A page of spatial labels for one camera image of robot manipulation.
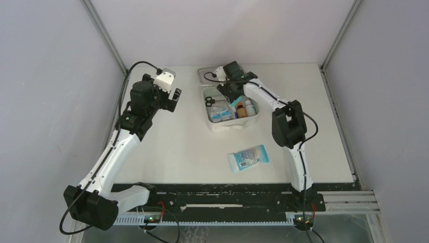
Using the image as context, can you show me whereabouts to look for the small teal mask packet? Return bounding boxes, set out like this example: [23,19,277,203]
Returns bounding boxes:
[229,96,242,107]

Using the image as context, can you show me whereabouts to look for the black handled scissors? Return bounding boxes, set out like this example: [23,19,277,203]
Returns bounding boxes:
[204,96,227,107]

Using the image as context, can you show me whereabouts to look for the brown bottle orange cap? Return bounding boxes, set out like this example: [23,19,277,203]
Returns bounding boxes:
[236,102,248,118]

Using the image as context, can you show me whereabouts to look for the bag of blue packets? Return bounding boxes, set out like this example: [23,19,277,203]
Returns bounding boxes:
[221,109,233,122]

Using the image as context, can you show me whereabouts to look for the clear bag white gauze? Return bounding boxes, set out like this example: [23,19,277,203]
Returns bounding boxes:
[208,106,223,123]

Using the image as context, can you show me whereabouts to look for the white plastic bottle green label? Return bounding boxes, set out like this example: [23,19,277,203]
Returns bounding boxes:
[245,100,257,116]

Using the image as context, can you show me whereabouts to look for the white medicine kit case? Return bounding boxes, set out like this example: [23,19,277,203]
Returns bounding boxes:
[197,66,260,132]

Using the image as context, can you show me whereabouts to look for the large blue white pouch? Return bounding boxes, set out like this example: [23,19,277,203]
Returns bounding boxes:
[227,145,270,173]

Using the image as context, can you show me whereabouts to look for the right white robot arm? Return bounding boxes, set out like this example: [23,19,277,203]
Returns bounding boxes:
[212,61,313,211]

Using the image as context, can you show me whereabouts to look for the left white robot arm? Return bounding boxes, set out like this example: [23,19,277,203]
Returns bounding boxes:
[64,69,181,230]

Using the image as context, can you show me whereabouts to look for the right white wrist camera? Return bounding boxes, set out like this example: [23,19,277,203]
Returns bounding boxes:
[215,66,226,82]

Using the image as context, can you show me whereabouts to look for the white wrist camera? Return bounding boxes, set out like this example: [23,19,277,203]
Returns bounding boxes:
[215,66,226,82]
[153,68,176,94]

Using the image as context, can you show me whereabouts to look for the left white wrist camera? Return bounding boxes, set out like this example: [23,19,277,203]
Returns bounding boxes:
[153,68,176,94]

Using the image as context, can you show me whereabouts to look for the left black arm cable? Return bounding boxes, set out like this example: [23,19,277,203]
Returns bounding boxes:
[59,60,163,236]

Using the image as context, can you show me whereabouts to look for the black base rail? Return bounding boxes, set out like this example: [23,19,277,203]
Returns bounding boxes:
[131,183,361,223]

